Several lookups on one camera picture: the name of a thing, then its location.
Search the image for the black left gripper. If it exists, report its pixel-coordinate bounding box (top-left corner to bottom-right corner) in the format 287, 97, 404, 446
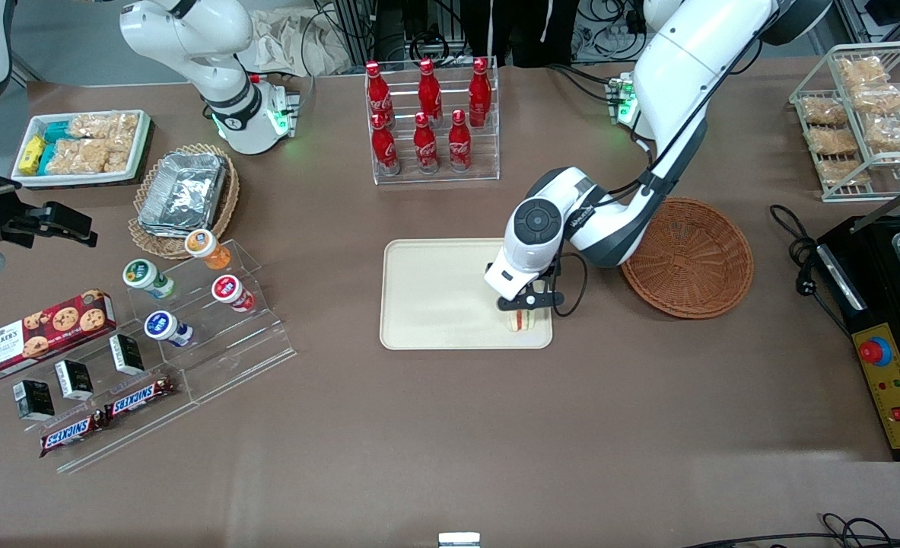
497, 257, 565, 312

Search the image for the white rectangular snack tray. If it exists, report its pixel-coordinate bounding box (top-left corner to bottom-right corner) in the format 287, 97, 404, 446
11, 110, 154, 189

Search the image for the light woven wicker basket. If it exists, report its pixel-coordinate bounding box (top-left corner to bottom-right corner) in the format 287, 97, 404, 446
129, 143, 240, 261

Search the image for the beige plastic tray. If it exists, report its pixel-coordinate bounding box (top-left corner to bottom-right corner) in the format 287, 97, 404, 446
380, 238, 554, 351

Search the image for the round brown wicker basket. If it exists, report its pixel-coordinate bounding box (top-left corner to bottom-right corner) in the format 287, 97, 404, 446
620, 197, 755, 320

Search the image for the clear bag of rice crackers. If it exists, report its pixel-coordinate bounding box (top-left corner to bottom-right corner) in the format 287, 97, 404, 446
45, 138, 132, 176
68, 113, 140, 141

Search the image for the yellow snack packet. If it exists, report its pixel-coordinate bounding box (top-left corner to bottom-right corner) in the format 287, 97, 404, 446
19, 135, 46, 175

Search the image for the green lid yogurt bottle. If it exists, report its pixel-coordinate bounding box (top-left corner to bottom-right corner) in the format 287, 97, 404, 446
122, 259, 177, 300

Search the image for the stack of foil containers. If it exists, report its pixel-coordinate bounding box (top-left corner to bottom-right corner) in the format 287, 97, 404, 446
137, 151, 228, 237

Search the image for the red Walkers cookie box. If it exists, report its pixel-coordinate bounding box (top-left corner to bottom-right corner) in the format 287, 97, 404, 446
0, 289, 117, 383

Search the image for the orange lid yogurt bottle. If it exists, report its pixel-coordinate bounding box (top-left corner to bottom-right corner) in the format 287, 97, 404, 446
184, 228, 232, 272

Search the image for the blue lid yogurt bottle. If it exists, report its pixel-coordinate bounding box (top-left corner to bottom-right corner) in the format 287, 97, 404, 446
143, 311, 195, 349

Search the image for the small black box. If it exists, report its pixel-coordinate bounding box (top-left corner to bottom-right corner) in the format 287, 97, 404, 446
108, 333, 146, 376
12, 379, 56, 422
53, 359, 95, 402

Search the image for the clear acrylic bottle rack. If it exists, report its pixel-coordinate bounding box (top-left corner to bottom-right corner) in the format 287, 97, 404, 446
365, 56, 501, 186

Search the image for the red lid yogurt bottle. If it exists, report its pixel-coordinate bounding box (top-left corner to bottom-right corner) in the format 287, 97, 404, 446
211, 275, 256, 314

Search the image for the red cola bottle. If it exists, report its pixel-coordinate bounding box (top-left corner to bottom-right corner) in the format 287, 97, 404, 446
468, 57, 492, 128
413, 112, 440, 175
365, 61, 394, 127
418, 59, 443, 123
371, 113, 401, 177
448, 109, 472, 173

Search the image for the Snickers chocolate bar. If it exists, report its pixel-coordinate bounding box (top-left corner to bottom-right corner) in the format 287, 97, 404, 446
103, 376, 177, 422
38, 411, 109, 458

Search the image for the clear acrylic step riser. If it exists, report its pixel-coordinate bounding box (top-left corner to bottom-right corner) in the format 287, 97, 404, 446
0, 327, 201, 475
125, 239, 298, 405

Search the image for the beige cloth bag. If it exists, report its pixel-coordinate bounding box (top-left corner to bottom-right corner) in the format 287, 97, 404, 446
237, 6, 353, 78

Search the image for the black machine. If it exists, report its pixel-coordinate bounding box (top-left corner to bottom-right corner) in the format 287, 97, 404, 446
815, 177, 900, 462

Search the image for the yellow emergency stop control box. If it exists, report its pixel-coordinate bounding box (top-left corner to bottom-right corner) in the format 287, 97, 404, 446
851, 323, 900, 452

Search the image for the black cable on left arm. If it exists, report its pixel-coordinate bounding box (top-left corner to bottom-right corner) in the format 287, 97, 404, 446
550, 30, 771, 317

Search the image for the black power cable with plug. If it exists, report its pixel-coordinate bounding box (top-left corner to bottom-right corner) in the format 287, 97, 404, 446
769, 202, 854, 337

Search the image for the white wire rack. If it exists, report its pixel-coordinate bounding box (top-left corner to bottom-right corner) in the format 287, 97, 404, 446
788, 41, 900, 202

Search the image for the black floor cable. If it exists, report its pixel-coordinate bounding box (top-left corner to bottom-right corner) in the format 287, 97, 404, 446
682, 513, 900, 548

